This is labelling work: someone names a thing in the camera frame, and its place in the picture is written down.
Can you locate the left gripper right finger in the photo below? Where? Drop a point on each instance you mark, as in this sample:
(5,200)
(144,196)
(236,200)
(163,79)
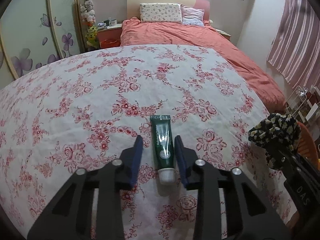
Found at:
(226,197)

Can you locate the white mug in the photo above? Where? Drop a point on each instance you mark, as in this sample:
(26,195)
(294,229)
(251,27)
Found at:
(112,22)

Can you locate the white wire rack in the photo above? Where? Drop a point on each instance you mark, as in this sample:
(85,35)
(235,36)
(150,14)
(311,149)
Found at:
(297,105)

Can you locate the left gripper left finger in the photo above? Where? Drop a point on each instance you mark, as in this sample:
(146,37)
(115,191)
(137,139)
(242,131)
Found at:
(91,200)

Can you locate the floral white pillow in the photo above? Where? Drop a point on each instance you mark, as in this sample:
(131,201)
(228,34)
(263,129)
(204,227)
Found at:
(160,12)

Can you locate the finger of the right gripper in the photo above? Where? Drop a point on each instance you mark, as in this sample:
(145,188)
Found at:
(292,164)

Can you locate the pink bed duvet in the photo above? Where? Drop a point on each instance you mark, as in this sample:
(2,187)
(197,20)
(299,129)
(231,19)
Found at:
(134,32)

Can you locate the pink striped curtain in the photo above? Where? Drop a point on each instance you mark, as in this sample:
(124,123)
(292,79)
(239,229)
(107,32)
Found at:
(295,50)

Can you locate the cream pink headboard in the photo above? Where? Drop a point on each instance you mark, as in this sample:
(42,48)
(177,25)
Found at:
(133,6)

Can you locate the sliding wardrobe with flowers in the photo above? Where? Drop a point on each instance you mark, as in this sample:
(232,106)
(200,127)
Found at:
(38,32)

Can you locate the left red nightstand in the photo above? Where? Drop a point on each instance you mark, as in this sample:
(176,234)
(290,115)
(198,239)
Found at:
(110,37)

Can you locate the right bedside nightstand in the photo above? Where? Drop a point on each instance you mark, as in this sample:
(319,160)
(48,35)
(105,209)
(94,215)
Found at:
(224,34)

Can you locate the hanging plush toys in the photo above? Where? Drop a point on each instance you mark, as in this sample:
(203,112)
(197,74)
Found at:
(89,27)

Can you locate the floral tablecloth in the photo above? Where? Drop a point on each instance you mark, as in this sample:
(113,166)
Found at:
(82,111)

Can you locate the green toothpaste tube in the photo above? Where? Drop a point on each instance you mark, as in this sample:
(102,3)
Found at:
(163,148)

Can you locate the black floral cloth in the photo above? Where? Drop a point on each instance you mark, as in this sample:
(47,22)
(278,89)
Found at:
(279,135)

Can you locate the red plastic laundry basket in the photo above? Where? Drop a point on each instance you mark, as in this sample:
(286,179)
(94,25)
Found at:
(307,147)

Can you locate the striped pink pillow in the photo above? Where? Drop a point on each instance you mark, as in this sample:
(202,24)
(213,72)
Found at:
(192,16)

